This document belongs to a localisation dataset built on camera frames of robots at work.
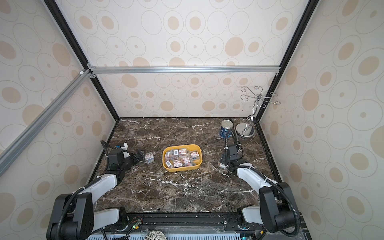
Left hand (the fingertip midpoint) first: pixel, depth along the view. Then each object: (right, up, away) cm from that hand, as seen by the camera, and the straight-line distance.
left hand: (144, 151), depth 89 cm
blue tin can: (+51, +16, +13) cm, 55 cm away
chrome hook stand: (+80, +35, +24) cm, 90 cm away
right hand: (+55, -4, +2) cm, 55 cm away
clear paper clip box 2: (+47, -9, +3) cm, 48 cm away
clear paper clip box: (+1, -5, +6) cm, 7 cm away
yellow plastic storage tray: (+21, -5, +6) cm, 22 cm away
